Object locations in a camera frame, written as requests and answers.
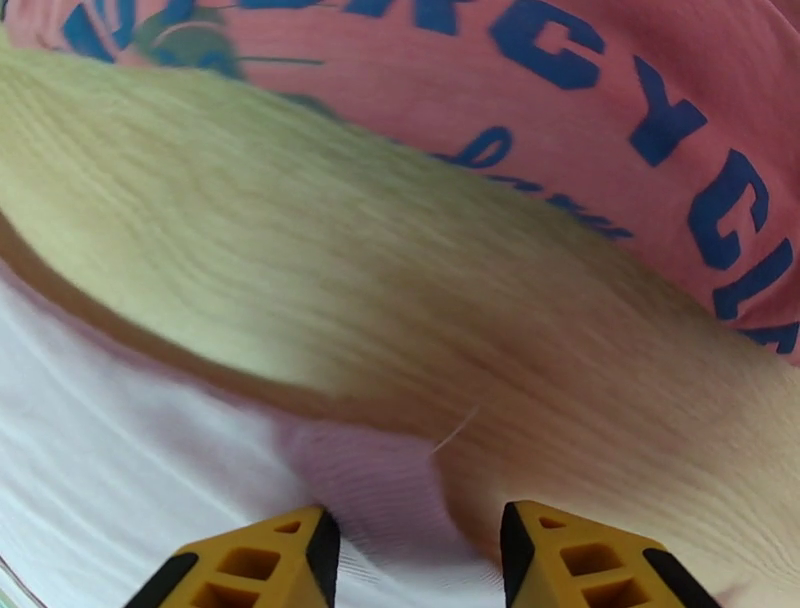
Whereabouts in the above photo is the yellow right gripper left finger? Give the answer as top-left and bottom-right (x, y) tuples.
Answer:
(124, 504), (343, 608)

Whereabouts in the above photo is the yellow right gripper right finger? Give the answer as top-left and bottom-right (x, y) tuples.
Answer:
(499, 499), (720, 608)

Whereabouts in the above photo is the pale pink garment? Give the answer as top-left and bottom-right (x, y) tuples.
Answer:
(0, 249), (508, 608)

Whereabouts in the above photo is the red tank top navy trim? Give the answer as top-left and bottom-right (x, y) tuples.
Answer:
(0, 0), (800, 367)

